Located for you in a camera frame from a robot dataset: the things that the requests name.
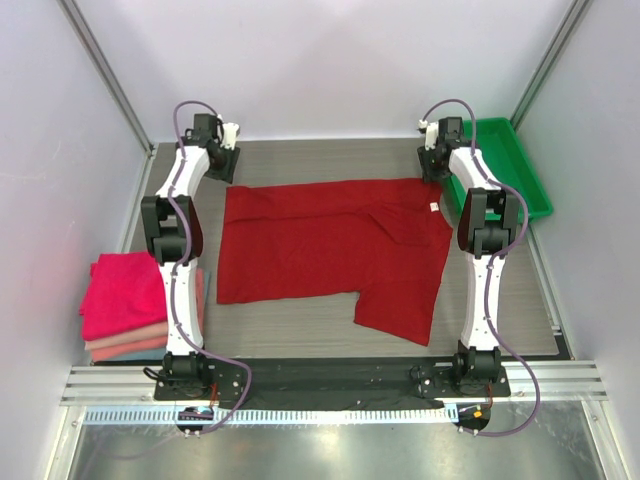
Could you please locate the dark red t shirt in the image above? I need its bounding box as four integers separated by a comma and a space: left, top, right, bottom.
217, 178, 453, 346

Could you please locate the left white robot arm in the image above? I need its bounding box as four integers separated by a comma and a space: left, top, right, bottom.
141, 113, 240, 401

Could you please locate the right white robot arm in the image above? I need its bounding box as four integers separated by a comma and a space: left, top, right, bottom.
417, 117, 527, 396

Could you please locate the green plastic tray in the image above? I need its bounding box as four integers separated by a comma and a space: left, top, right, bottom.
444, 117, 553, 222

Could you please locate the folded magenta t shirt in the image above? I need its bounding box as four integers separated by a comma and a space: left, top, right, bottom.
79, 252, 167, 342

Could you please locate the folded salmon t shirt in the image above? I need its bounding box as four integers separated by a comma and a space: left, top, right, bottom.
89, 269, 209, 362

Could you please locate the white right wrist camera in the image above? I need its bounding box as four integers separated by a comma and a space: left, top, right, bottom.
418, 119, 439, 151

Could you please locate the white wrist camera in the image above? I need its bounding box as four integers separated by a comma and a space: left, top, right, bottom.
418, 119, 439, 151
220, 122, 240, 150

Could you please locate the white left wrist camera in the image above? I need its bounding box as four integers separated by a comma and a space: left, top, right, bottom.
220, 122, 240, 150

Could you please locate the right aluminium corner post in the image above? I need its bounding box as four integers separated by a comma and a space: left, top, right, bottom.
510, 0, 593, 131

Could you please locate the aluminium corner post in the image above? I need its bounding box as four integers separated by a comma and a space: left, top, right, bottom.
58, 0, 154, 158
510, 0, 593, 131

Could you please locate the left aluminium corner post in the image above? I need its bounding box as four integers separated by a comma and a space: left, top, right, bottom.
58, 0, 154, 158

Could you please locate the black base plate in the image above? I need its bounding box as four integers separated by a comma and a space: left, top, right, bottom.
169, 357, 511, 411

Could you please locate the slotted cable duct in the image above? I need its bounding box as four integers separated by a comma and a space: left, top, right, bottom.
84, 404, 458, 427

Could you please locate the aluminium rail beam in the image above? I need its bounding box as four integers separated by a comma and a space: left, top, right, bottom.
61, 359, 607, 410

